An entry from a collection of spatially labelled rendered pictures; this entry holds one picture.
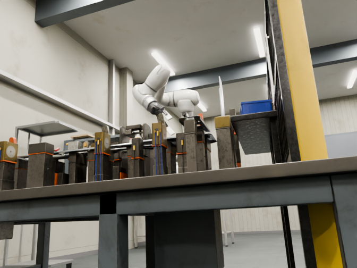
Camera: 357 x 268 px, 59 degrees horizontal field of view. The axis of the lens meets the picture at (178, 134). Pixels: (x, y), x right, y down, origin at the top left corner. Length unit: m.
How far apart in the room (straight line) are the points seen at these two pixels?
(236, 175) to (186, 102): 1.56
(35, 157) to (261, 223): 9.96
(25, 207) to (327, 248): 1.12
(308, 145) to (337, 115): 10.70
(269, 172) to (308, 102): 0.40
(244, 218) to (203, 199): 10.46
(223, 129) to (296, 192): 0.73
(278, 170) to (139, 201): 0.48
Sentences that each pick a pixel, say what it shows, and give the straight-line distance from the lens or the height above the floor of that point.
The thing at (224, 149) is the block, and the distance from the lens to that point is 1.61.
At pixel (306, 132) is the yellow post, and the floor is 0.84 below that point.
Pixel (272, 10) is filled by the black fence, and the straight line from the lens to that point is 1.30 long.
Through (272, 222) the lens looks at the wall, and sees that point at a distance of 11.40.
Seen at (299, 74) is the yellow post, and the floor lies 1.07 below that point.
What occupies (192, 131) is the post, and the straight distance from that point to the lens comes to 1.41.
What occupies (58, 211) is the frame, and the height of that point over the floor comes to 0.60.
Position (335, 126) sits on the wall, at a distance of 11.81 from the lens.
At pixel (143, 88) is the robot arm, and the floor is 1.36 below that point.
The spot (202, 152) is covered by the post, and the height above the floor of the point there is 0.87.
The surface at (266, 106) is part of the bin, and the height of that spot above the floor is 1.12.
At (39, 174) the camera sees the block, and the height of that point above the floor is 0.84.
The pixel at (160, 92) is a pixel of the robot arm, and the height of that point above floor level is 1.42.
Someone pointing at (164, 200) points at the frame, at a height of 0.62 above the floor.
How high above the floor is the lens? 0.55
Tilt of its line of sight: 15 degrees up
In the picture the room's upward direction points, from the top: 3 degrees counter-clockwise
